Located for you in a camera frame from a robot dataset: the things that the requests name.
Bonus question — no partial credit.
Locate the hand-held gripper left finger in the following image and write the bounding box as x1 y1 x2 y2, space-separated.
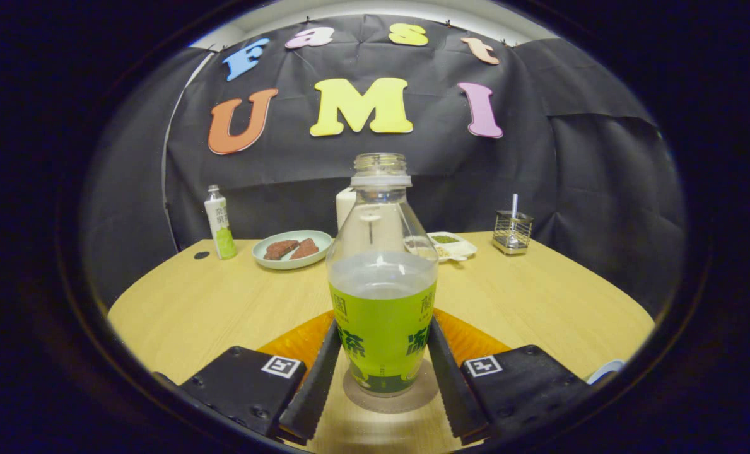
179 309 344 442

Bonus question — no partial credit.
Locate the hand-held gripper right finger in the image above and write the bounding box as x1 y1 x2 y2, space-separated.
426 309 593 440

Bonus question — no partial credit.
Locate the white cup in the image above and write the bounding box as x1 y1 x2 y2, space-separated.
586 359 626 385

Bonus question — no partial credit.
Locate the round brown coaster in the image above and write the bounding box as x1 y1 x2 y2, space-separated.
343 359 440 414

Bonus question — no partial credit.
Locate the green label juice bottle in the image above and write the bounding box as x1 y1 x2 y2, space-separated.
326 153 439 397

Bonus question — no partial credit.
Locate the small white green bottle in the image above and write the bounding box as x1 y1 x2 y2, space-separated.
204 185 238 260

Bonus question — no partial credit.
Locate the wooden table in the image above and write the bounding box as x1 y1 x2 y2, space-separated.
108 231 656 454

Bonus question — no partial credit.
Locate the pale green plate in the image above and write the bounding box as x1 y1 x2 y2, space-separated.
252 230 334 271

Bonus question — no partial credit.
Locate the white divided tray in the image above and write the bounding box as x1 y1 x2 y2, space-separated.
426 231 478 262

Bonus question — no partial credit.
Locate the cream toaster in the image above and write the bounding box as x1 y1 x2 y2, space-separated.
336 187 358 231

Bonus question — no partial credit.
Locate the black backdrop cloth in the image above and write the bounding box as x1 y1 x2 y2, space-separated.
81 13 688 316

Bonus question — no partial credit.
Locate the wire mesh holder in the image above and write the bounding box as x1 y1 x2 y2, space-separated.
493 211 534 255

